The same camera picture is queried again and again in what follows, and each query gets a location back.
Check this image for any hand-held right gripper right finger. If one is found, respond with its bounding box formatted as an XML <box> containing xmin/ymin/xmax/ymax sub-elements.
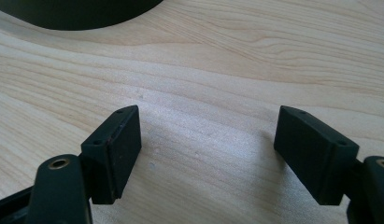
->
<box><xmin>273</xmin><ymin>105</ymin><xmax>361</xmax><ymax>207</ymax></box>

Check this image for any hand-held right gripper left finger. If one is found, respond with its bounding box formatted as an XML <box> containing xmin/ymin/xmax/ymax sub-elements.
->
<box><xmin>80</xmin><ymin>105</ymin><xmax>143</xmax><ymax>205</ymax></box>

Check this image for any round black object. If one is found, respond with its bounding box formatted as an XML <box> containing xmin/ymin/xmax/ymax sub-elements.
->
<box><xmin>0</xmin><ymin>0</ymin><xmax>164</xmax><ymax>32</ymax></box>

